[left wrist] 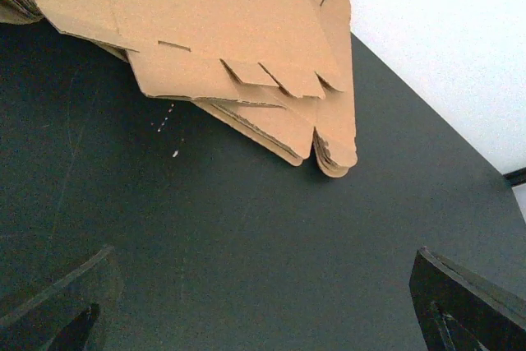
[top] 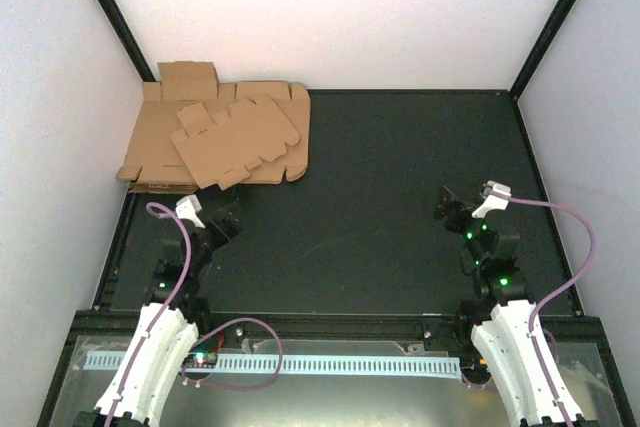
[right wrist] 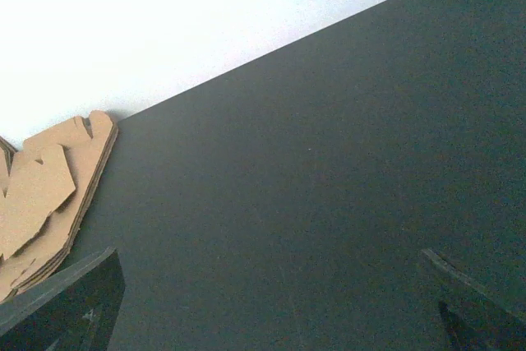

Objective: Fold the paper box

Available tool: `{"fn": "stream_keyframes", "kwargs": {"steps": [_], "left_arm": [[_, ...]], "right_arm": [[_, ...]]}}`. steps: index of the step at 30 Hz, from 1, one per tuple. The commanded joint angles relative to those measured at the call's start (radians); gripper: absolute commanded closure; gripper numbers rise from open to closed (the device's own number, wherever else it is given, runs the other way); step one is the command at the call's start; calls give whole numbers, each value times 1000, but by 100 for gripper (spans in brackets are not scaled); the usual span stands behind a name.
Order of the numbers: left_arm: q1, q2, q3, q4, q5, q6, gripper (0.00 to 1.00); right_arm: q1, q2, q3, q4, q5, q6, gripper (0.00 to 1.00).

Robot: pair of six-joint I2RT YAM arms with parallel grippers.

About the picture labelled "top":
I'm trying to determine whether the purple cable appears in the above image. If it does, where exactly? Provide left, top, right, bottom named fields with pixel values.
left=462, top=194, right=597, bottom=423
left=102, top=201, right=284, bottom=427

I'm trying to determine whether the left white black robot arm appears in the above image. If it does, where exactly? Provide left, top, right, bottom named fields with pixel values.
left=73, top=195, right=239, bottom=426

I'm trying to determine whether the left black frame post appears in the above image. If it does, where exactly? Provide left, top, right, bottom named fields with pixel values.
left=97, top=0, right=156, bottom=82

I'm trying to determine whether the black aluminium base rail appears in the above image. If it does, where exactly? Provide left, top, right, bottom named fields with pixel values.
left=66, top=310, right=607, bottom=351

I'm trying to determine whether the white slotted cable duct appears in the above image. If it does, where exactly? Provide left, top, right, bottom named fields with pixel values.
left=83, top=350, right=464, bottom=379

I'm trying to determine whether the black frame post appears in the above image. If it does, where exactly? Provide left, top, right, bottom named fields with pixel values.
left=509, top=0, right=577, bottom=100
left=97, top=0, right=156, bottom=82

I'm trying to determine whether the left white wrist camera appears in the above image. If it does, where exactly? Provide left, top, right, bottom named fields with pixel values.
left=175, top=194, right=205, bottom=228

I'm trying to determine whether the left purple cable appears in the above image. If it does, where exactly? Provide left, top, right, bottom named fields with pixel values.
left=102, top=201, right=284, bottom=427

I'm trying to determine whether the brown cardboard box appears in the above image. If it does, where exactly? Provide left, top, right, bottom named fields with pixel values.
left=170, top=94, right=308, bottom=190

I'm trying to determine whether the right black frame post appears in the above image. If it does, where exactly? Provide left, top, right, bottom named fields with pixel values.
left=509, top=0, right=577, bottom=100

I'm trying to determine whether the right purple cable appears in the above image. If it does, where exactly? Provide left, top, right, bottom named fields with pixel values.
left=462, top=194, right=597, bottom=423

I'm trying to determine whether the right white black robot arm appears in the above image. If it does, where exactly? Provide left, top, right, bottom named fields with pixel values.
left=434, top=181, right=589, bottom=426

